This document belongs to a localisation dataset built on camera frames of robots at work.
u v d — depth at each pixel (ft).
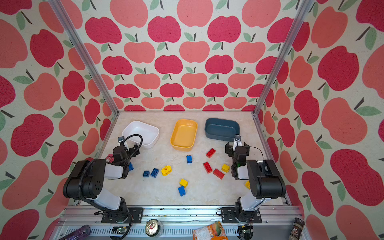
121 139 2.69
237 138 2.65
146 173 2.89
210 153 3.14
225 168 2.92
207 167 2.92
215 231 2.25
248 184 1.69
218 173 2.87
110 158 3.13
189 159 3.05
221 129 3.58
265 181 1.53
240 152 2.36
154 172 2.89
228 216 2.41
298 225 2.26
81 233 2.21
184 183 2.75
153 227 2.05
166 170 2.84
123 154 2.45
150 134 3.42
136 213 2.48
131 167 2.98
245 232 2.37
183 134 3.41
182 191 2.65
